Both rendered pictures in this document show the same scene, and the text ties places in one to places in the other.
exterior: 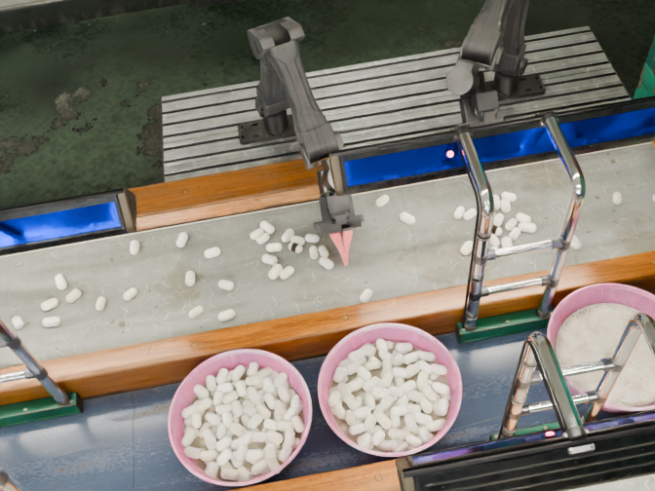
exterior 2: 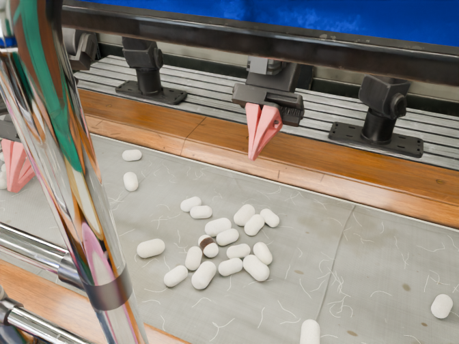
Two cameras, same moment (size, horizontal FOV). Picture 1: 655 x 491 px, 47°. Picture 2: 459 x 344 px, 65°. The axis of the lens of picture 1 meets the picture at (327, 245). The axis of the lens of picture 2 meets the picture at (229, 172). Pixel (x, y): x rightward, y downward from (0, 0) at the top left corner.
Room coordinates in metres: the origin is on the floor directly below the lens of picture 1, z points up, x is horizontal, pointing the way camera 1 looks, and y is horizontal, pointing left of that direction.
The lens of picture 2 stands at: (0.67, -0.52, 1.12)
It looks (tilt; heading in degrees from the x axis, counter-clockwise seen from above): 38 degrees down; 26
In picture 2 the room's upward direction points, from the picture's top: straight up
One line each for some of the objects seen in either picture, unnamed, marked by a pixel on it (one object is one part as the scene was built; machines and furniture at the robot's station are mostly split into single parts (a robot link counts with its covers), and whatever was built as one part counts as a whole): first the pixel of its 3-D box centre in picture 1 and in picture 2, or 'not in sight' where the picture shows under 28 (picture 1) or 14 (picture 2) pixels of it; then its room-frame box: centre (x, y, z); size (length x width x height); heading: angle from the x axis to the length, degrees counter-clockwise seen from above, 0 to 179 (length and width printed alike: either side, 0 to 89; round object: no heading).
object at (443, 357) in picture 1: (389, 396); not in sight; (0.60, -0.08, 0.72); 0.27 x 0.27 x 0.10
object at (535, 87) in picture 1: (506, 79); (378, 125); (1.43, -0.51, 0.71); 0.20 x 0.07 x 0.08; 93
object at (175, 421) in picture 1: (244, 423); not in sight; (0.59, 0.20, 0.72); 0.27 x 0.27 x 0.10
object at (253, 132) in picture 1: (275, 118); (149, 80); (1.40, 0.09, 0.71); 0.20 x 0.07 x 0.08; 93
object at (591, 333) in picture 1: (613, 357); not in sight; (0.62, -0.52, 0.71); 0.22 x 0.22 x 0.06
